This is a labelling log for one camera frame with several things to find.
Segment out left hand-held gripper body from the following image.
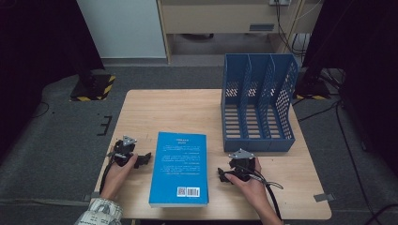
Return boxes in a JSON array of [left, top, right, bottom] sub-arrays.
[[107, 134, 139, 167]]

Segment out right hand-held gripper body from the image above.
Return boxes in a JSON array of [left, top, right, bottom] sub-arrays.
[[227, 148, 256, 183]]

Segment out blue file rack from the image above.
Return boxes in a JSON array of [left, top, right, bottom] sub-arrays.
[[220, 52, 299, 154]]

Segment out blue book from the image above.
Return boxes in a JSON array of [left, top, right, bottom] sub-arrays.
[[148, 130, 210, 209]]

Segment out person's left hand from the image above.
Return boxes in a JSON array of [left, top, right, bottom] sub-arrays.
[[99, 154, 139, 202]]

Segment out person's right hand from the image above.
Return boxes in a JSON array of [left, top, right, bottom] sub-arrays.
[[224, 157, 275, 211]]

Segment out grey tape piece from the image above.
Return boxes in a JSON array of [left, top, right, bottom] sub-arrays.
[[82, 192, 101, 203], [313, 192, 336, 203]]

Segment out black yellow-striped stand base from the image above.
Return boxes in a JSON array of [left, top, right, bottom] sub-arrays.
[[293, 77, 331, 101], [69, 73, 117, 103]]

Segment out white cabinet panel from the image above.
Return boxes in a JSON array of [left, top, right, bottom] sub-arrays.
[[76, 0, 167, 60]]

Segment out black curtain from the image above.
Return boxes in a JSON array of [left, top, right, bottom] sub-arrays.
[[301, 0, 398, 176], [0, 0, 106, 158]]

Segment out beige desk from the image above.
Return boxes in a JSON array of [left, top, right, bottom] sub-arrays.
[[156, 0, 324, 66]]

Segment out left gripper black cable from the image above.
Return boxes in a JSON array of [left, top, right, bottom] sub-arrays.
[[99, 155, 115, 195]]

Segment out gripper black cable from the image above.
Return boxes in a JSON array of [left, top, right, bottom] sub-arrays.
[[246, 168, 284, 220], [99, 155, 115, 195]]

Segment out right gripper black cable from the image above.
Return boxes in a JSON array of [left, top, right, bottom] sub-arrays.
[[246, 168, 284, 220]]

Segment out black floor cable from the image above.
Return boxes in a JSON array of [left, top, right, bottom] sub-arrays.
[[296, 98, 398, 225], [30, 100, 51, 120]]

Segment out hanging black cables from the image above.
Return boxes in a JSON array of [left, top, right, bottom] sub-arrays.
[[274, 0, 314, 59]]

